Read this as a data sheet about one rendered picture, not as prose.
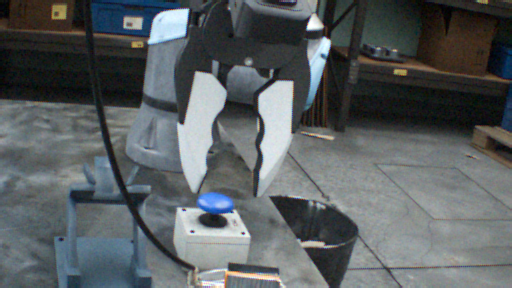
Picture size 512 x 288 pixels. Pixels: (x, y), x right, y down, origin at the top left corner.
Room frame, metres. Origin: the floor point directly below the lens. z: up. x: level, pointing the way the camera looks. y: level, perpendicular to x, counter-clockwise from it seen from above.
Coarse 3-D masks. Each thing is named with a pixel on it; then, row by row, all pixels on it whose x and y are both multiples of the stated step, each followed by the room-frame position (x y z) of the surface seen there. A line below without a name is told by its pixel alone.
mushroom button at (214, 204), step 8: (200, 200) 0.72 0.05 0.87; (208, 200) 0.71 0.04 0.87; (216, 200) 0.72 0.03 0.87; (224, 200) 0.72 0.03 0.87; (200, 208) 0.71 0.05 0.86; (208, 208) 0.70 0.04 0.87; (216, 208) 0.70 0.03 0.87; (224, 208) 0.71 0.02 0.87; (232, 208) 0.72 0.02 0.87; (208, 216) 0.72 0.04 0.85; (216, 216) 0.72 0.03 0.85
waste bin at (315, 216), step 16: (288, 208) 1.91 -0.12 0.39; (304, 208) 1.91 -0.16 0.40; (320, 208) 1.90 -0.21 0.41; (336, 208) 1.88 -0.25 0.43; (288, 224) 1.91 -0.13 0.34; (304, 224) 1.90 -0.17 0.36; (320, 224) 1.89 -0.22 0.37; (336, 224) 1.85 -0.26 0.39; (352, 224) 1.79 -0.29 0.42; (304, 240) 1.89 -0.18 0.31; (320, 240) 1.88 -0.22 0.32; (336, 240) 1.83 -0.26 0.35; (352, 240) 1.68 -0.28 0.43; (320, 256) 1.61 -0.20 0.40; (336, 256) 1.63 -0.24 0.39; (320, 272) 1.62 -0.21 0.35; (336, 272) 1.65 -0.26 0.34
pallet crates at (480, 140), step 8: (504, 112) 4.51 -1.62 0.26; (504, 120) 4.49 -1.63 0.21; (480, 128) 4.40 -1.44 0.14; (488, 128) 4.44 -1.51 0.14; (496, 128) 4.51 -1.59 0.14; (504, 128) 4.48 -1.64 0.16; (480, 136) 4.38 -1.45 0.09; (488, 136) 4.33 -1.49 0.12; (496, 136) 4.26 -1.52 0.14; (504, 136) 4.29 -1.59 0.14; (472, 144) 4.44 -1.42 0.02; (480, 144) 4.36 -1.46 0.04; (488, 144) 4.34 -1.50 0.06; (504, 144) 4.59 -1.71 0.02; (488, 152) 4.28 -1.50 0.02; (496, 152) 4.32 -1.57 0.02; (496, 160) 4.19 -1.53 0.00; (504, 160) 4.15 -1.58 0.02
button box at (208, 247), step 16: (192, 208) 0.75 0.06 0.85; (176, 224) 0.74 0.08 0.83; (192, 224) 0.71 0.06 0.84; (208, 224) 0.71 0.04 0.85; (224, 224) 0.72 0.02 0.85; (240, 224) 0.73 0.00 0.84; (176, 240) 0.73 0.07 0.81; (192, 240) 0.68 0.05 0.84; (208, 240) 0.69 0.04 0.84; (224, 240) 0.69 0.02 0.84; (240, 240) 0.70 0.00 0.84; (192, 256) 0.68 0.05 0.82; (208, 256) 0.69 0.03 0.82; (224, 256) 0.69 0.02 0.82; (240, 256) 0.70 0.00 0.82
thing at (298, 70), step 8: (304, 40) 0.52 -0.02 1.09; (304, 48) 0.52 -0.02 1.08; (296, 56) 0.52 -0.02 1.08; (304, 56) 0.52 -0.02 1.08; (288, 64) 0.52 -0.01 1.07; (296, 64) 0.52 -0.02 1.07; (304, 64) 0.52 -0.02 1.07; (280, 72) 0.51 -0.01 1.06; (288, 72) 0.52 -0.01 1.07; (296, 72) 0.52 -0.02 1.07; (304, 72) 0.52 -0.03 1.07; (288, 80) 0.52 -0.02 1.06; (296, 80) 0.52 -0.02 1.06; (304, 80) 0.52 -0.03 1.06; (296, 88) 0.52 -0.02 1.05; (304, 88) 0.52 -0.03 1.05; (296, 96) 0.52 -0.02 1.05; (304, 96) 0.52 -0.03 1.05; (296, 104) 0.52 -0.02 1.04; (304, 104) 0.52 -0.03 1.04; (296, 112) 0.52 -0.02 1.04; (296, 120) 0.52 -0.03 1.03; (296, 128) 0.51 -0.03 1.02
